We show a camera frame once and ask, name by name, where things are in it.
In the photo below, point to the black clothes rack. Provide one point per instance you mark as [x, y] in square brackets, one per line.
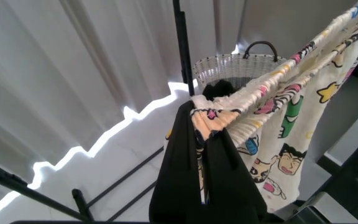
[183, 46]

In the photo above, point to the cream printed garment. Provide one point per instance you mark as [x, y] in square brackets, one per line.
[291, 93]

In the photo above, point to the white laundry basket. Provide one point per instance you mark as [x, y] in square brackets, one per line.
[228, 67]

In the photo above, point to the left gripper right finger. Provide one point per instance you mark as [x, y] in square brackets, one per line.
[232, 186]

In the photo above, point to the black garment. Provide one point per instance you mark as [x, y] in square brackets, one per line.
[219, 88]

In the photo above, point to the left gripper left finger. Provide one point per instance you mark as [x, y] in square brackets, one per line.
[176, 180]

